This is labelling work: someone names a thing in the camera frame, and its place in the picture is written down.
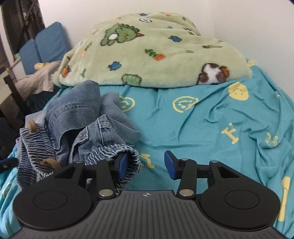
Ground yellow plush toy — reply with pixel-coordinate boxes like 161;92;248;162
34;62;49;71

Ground blue denim jeans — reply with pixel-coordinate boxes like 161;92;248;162
17;80;141;192

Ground green cartoon fleece blanket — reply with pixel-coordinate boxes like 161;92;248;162
53;13;252;88

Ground grey cloth on chair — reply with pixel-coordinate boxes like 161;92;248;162
15;61;61;100

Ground blue quilted chair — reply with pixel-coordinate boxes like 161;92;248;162
19;22;70;75

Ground teal smiley bed sheet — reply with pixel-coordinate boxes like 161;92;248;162
0;59;294;239

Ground white black-edged desk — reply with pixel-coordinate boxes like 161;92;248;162
1;67;31;129

